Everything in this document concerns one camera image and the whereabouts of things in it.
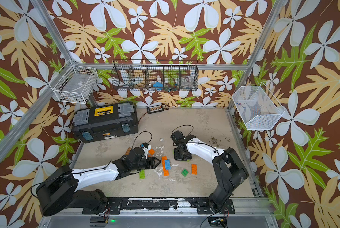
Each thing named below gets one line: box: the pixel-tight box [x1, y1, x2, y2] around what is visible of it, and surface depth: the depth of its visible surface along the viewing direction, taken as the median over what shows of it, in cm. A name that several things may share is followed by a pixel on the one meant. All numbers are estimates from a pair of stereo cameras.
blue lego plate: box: [164, 159, 172, 171], surface depth 90 cm
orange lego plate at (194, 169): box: [191, 163, 198, 175], surface depth 88 cm
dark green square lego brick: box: [181, 169, 189, 177], surface depth 87 cm
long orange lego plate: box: [161, 155, 170, 177], surface depth 88 cm
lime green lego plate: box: [139, 169, 146, 180], surface depth 86 cm
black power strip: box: [146, 104, 164, 115], surface depth 121 cm
